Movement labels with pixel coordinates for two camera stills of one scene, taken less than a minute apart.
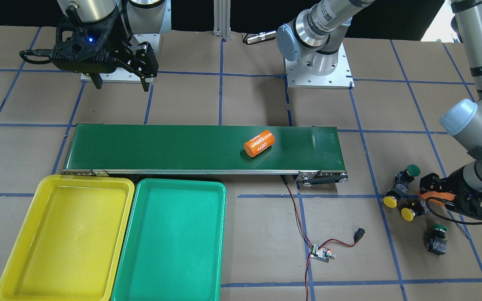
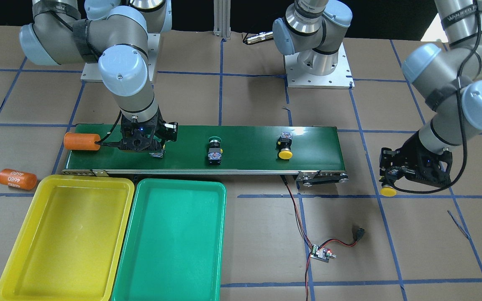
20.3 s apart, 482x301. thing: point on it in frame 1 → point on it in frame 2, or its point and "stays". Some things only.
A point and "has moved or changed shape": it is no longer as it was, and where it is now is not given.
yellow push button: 418,208 → 284,144
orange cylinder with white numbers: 259,143 → 17,179
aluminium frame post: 221,19 stays
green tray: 173,247 stays
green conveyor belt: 312,153 stays
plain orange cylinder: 436,202 → 76,141
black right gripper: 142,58 → 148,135
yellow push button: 396,193 → 388,190
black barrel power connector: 358,234 stays
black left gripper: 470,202 → 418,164
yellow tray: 70,243 stays
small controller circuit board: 321,253 stays
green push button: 407,175 has moved or changed shape
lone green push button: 437,244 → 214,151
